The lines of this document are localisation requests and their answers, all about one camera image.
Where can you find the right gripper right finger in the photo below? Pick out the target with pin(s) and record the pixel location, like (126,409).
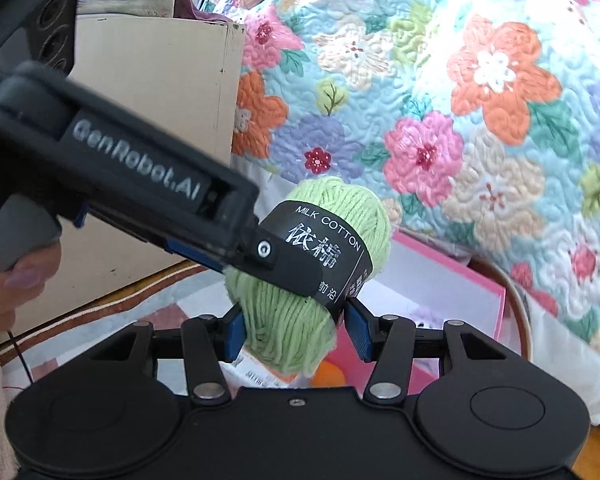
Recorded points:
(392,343)

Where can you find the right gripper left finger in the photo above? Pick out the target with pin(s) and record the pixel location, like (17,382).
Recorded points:
(201,343)

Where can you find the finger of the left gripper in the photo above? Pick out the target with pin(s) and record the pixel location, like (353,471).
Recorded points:
(270,258)

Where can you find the orange makeup sponge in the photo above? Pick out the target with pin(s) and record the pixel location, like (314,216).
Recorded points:
(328,375)

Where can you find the green yarn ball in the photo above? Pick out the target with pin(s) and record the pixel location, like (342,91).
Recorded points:
(323,242)

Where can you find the person left hand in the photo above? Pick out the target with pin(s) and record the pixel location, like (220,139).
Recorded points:
(26,281)

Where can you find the pink cardboard box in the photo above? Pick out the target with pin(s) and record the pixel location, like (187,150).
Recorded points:
(429,288)

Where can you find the floral quilt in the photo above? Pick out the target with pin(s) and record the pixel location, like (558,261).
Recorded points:
(475,121)

